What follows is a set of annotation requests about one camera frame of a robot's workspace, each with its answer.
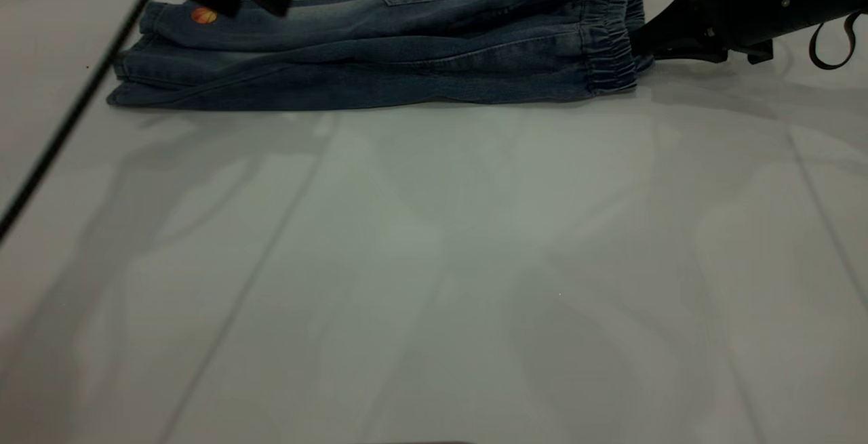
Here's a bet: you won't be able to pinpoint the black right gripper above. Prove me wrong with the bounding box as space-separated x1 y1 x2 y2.
629 0 777 65

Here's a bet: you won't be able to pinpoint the black braided left cable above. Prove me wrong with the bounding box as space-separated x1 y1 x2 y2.
0 0 153 245

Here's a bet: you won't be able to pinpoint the blue denim printed jeans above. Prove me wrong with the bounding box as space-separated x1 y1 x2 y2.
106 0 655 111

